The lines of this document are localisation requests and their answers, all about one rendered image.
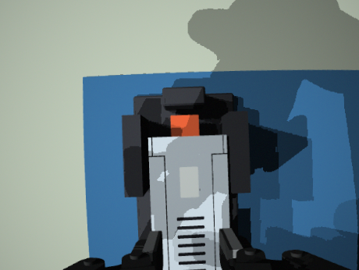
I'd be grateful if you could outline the blue flat plate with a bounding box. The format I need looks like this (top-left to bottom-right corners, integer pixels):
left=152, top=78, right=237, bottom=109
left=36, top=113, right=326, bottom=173
left=83, top=70, right=359, bottom=270

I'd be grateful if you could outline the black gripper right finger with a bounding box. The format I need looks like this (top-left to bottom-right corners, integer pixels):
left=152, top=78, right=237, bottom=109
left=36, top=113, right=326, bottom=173
left=219, top=228, right=351, bottom=270

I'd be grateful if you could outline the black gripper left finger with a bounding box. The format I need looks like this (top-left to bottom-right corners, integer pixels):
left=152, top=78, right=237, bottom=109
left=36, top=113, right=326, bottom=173
left=63, top=231, right=163, bottom=270

